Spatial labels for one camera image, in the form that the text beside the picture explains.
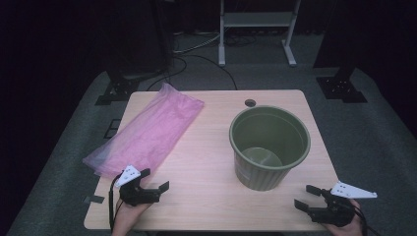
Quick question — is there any black stand with flat base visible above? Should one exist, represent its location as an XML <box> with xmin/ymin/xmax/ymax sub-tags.
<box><xmin>94</xmin><ymin>0</ymin><xmax>175</xmax><ymax>106</ymax></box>
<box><xmin>313</xmin><ymin>0</ymin><xmax>368</xmax><ymax>104</ymax></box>

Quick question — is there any long black floor cable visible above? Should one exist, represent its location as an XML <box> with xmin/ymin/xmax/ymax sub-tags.
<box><xmin>171</xmin><ymin>53</ymin><xmax>239</xmax><ymax>91</ymax></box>

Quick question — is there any pink plastic bag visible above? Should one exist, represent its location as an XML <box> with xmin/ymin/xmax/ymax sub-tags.
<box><xmin>82</xmin><ymin>82</ymin><xmax>206</xmax><ymax>180</ymax></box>

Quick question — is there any green plastic bin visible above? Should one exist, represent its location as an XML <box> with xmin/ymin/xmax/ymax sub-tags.
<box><xmin>228</xmin><ymin>104</ymin><xmax>312</xmax><ymax>192</ymax></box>

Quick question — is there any grey floor cable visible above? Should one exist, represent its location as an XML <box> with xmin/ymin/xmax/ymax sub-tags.
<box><xmin>172</xmin><ymin>29</ymin><xmax>228</xmax><ymax>55</ymax></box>

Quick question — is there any white metal stand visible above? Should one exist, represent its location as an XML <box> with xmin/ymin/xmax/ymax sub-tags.
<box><xmin>217</xmin><ymin>0</ymin><xmax>302</xmax><ymax>68</ymax></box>

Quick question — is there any right hand-held gripper black cable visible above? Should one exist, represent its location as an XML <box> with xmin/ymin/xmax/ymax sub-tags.
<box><xmin>352</xmin><ymin>202</ymin><xmax>383</xmax><ymax>236</ymax></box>

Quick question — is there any person's left hand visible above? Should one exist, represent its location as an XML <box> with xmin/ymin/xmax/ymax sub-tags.
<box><xmin>111</xmin><ymin>199</ymin><xmax>153</xmax><ymax>236</ymax></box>

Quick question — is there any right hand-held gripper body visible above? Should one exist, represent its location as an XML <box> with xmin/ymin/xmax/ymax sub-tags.
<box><xmin>308</xmin><ymin>180</ymin><xmax>378</xmax><ymax>228</ymax></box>

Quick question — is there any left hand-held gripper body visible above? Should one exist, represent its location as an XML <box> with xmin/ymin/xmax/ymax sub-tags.
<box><xmin>114</xmin><ymin>164</ymin><xmax>161</xmax><ymax>207</ymax></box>

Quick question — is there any looped black floor cable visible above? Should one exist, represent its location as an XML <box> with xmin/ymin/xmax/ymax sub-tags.
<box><xmin>146</xmin><ymin>56</ymin><xmax>189</xmax><ymax>91</ymax></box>

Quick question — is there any person's right hand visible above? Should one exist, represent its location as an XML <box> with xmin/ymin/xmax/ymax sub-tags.
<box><xmin>323</xmin><ymin>199</ymin><xmax>366</xmax><ymax>236</ymax></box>

